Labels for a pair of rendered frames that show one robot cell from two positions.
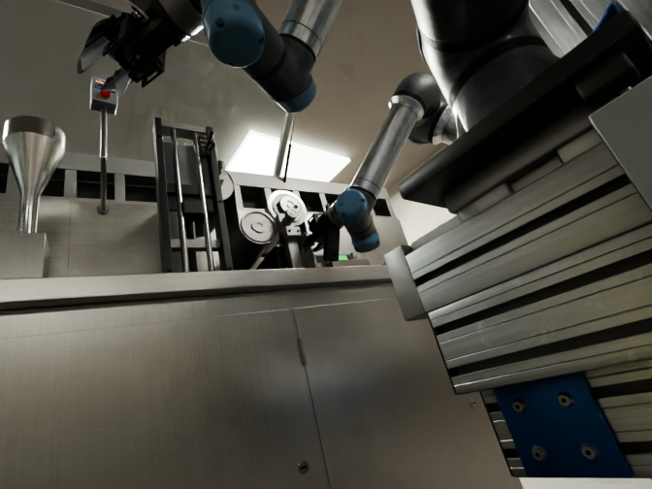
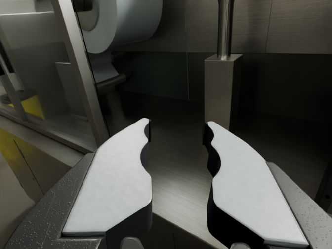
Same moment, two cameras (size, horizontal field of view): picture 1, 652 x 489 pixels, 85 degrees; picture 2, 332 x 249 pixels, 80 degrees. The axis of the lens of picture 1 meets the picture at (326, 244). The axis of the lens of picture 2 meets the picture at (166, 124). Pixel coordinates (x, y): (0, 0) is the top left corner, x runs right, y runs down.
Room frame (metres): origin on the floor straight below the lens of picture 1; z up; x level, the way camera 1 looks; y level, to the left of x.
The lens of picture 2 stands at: (0.39, 0.21, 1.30)
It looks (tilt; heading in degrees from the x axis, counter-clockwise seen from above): 29 degrees down; 73
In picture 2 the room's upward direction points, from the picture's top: 6 degrees counter-clockwise
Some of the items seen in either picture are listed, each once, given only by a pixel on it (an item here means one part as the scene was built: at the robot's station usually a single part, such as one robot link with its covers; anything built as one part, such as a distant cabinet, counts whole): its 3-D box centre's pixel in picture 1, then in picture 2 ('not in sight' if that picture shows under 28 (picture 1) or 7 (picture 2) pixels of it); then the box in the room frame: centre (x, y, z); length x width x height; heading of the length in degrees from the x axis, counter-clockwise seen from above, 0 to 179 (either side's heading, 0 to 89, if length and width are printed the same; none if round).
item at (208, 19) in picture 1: (240, 27); not in sight; (0.33, 0.04, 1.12); 0.11 x 0.08 x 0.11; 158
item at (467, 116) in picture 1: (513, 112); not in sight; (0.34, -0.25, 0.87); 0.15 x 0.15 x 0.10
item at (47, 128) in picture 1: (35, 141); not in sight; (0.77, 0.75, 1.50); 0.14 x 0.14 x 0.06
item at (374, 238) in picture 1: (361, 228); not in sight; (0.89, -0.11, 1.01); 0.11 x 0.08 x 0.11; 170
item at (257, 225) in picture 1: (246, 243); not in sight; (1.13, 0.27, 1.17); 0.26 x 0.12 x 0.12; 35
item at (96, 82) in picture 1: (104, 94); not in sight; (0.80, 0.56, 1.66); 0.07 x 0.07 x 0.10; 42
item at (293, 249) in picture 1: (294, 253); not in sight; (1.04, 0.10, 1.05); 0.06 x 0.05 x 0.31; 35
